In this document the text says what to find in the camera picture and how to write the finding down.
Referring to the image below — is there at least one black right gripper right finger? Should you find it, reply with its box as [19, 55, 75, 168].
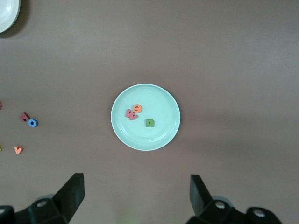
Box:
[190, 174, 285, 224]

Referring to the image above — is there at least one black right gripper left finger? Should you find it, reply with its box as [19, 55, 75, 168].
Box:
[0, 173, 85, 224]

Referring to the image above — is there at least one red letter w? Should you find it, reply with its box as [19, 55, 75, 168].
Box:
[125, 108, 138, 121]

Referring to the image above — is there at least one green plate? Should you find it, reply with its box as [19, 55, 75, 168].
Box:
[110, 84, 181, 151]

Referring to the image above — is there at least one brown table cover sheet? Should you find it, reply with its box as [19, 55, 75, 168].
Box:
[0, 0, 299, 224]

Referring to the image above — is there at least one beige plate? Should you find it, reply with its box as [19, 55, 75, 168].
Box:
[0, 0, 21, 34]

